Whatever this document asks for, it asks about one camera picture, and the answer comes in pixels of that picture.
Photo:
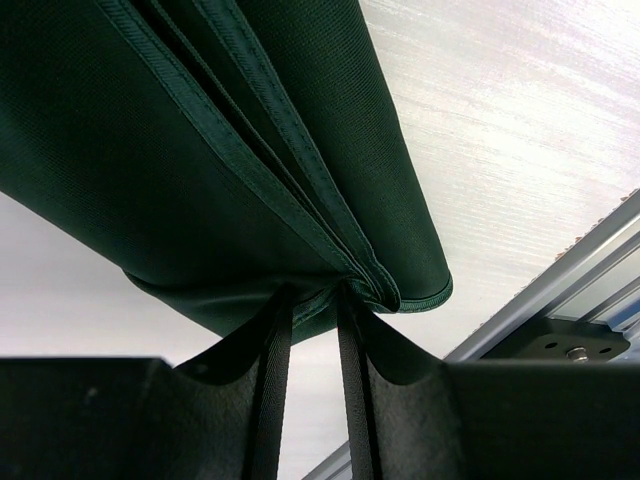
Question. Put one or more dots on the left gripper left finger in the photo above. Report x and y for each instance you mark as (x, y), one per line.
(216, 416)

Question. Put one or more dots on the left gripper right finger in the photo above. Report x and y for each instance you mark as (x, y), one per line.
(413, 416)

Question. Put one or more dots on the dark green cloth napkin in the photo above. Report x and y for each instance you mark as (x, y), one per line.
(218, 150)

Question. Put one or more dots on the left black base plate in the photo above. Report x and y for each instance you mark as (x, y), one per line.
(559, 340)

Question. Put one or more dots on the aluminium front rail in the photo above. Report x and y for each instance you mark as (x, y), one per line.
(595, 281)

